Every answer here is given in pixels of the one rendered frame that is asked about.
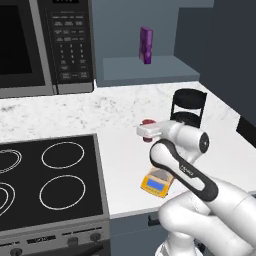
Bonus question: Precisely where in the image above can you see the black stove knob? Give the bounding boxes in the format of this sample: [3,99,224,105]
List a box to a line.
[66,236,80,248]
[9,247,24,256]
[89,232,102,243]

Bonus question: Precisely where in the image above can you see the dark blue-grey cabinet door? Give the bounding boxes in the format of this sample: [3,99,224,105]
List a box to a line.
[174,0,256,128]

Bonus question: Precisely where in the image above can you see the black and grey microwave oven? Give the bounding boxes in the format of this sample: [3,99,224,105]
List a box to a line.
[0,0,97,100]

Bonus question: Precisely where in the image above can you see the black box-shaped object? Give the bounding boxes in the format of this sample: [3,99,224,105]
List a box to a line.
[235,116,256,149]

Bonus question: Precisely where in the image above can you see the blue-grey drawer front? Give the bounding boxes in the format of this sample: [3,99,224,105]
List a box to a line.
[109,207,172,256]

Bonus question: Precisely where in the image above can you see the yellow digital scale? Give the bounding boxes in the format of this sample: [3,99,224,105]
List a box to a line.
[140,167,175,199]

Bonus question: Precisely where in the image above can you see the purple yogurt carton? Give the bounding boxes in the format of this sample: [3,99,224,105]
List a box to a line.
[138,26,155,66]

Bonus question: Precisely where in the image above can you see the black drawer handle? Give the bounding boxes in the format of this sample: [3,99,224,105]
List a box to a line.
[147,214,161,228]

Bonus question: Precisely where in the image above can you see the dark red round object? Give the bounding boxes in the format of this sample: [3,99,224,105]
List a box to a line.
[141,118,158,144]

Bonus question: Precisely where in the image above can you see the blue-grey open wall cabinet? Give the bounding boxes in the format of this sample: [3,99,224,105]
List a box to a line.
[91,0,215,89]

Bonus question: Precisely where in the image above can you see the black wire stand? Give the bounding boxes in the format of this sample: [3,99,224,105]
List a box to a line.
[169,87,208,130]

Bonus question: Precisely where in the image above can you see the black hob with oven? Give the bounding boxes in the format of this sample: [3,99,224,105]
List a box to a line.
[0,133,112,256]

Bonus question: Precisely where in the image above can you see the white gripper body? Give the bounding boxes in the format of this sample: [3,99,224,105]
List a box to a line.
[135,121,165,139]

